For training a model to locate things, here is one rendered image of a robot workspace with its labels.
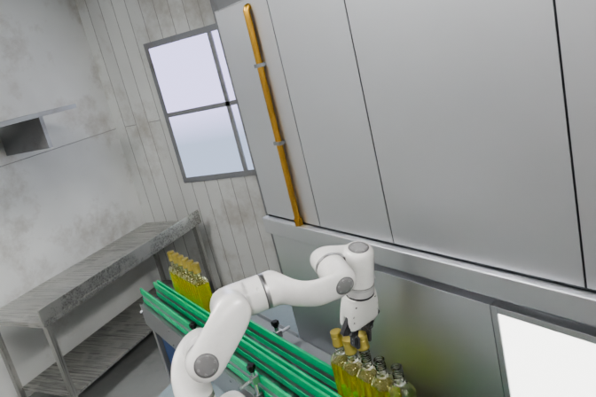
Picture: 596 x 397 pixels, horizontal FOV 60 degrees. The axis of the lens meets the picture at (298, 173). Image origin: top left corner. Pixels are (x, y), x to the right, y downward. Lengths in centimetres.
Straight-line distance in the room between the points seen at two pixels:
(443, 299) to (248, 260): 343
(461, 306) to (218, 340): 57
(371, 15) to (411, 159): 35
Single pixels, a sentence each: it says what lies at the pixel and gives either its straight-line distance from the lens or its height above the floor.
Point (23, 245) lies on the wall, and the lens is 438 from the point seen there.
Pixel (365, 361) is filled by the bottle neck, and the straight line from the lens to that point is 149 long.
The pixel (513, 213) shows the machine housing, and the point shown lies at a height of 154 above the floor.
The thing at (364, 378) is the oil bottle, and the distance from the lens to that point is 150.
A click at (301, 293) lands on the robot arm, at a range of 120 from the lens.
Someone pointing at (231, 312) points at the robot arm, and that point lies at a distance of 114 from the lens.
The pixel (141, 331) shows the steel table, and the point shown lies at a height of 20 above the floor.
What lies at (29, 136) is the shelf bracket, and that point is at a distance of 409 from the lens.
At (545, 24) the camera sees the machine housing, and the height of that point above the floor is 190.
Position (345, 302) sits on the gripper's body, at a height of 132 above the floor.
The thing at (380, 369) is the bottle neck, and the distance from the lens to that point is 144.
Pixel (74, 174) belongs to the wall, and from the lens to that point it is 467.
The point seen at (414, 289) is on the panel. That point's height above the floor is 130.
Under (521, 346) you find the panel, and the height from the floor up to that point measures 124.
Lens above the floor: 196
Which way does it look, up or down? 13 degrees down
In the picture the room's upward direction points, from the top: 14 degrees counter-clockwise
